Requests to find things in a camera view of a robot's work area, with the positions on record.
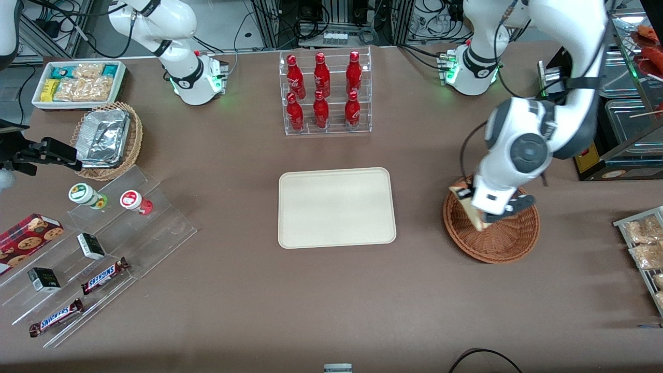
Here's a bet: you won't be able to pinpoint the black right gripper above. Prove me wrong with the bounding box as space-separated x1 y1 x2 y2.
0 120 83 176

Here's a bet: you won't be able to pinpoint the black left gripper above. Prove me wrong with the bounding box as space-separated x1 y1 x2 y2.
456 188 537 225

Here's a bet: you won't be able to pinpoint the triangular sandwich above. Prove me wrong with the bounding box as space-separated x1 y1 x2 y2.
449 179 491 232

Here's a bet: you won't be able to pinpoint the round brown wicker basket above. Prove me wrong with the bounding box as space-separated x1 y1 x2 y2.
443 173 541 265

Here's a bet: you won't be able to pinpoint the light wicker basket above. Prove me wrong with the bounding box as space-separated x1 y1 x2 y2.
71 102 143 181

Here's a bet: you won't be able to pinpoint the cream plastic tray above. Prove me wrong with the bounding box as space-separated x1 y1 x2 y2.
278 167 397 250

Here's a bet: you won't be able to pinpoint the green lid cup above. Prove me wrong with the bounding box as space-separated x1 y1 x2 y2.
68 183 108 210

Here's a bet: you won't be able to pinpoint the stacked aluminium foil trays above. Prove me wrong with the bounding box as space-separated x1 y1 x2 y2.
76 109 131 169

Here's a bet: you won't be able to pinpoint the white rectangular snack bin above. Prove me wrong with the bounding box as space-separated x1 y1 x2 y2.
32 60 126 111

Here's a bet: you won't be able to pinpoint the yellow snack packet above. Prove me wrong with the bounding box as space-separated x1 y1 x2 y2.
40 79 61 103

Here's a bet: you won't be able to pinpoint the clear cracker bag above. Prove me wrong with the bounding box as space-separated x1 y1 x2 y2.
53 77 114 103
73 63 105 80

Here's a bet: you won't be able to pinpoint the red lid cup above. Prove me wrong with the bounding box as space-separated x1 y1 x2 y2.
120 190 154 216

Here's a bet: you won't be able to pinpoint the red cookie box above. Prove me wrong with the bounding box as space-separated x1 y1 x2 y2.
0 213 65 276

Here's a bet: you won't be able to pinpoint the small black white box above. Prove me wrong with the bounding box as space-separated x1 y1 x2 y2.
27 267 62 293
77 233 106 261

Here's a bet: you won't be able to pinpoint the black food warmer case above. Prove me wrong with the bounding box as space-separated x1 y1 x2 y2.
538 0 663 182

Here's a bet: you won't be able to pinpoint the clear acrylic stepped display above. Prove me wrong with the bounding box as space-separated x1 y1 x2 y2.
0 165 198 349

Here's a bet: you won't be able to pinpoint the snickers bar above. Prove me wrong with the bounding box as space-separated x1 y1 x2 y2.
28 298 84 338
81 257 130 296

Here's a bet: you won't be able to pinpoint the steel food pan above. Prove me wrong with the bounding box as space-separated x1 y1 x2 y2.
605 98 663 144
601 49 648 98

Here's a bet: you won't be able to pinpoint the red cola bottle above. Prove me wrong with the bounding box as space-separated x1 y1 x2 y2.
286 92 305 132
313 90 330 129
344 91 361 130
345 50 363 95
313 52 331 98
286 54 307 99

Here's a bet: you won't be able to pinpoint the clear acrylic bottle rack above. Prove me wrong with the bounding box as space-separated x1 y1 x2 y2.
279 47 372 136

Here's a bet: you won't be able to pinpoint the red sausages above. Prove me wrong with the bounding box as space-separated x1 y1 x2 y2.
632 23 663 78

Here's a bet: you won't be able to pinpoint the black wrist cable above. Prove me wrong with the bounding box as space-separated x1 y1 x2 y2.
459 121 490 179

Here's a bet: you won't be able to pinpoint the white wire rack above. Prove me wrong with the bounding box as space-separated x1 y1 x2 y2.
613 206 663 318

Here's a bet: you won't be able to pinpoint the black floor cable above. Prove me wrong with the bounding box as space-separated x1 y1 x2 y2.
448 348 524 373

